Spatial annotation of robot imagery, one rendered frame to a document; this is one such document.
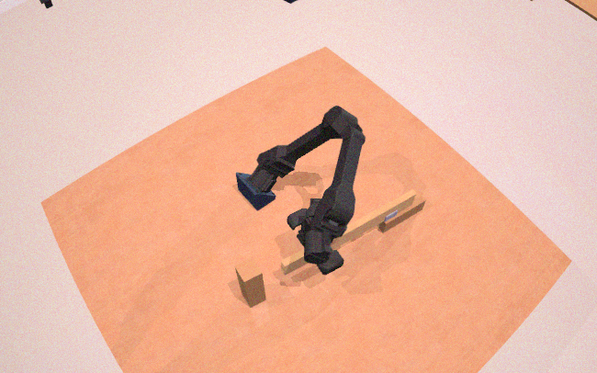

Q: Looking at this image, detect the long tan wooden rail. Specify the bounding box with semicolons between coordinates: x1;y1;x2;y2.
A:
281;190;416;276

